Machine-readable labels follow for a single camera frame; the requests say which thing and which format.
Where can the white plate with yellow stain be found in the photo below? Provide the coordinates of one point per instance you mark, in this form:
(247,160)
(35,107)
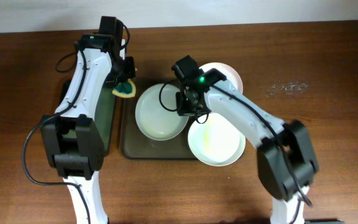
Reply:
(216,142)

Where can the light grey plate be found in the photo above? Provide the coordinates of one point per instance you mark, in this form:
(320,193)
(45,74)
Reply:
(153,120)

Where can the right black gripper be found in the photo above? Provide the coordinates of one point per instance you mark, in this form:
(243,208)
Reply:
(183,111)

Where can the green yellow sponge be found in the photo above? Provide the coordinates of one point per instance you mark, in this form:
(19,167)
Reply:
(125,89)

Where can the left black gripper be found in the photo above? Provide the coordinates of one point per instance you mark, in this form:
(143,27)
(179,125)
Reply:
(131,74)

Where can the small dark green tray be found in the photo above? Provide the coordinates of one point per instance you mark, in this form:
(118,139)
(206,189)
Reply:
(103,120)

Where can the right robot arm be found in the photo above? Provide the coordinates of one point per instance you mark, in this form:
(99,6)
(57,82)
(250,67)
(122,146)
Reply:
(286,159)

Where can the large brown tray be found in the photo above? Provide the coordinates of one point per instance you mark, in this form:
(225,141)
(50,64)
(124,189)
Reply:
(135,145)

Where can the pinkish white plate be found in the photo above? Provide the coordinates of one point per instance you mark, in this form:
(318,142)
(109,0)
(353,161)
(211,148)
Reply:
(228,71)

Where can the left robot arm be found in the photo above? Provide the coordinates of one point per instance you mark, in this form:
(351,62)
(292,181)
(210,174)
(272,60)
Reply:
(76,138)

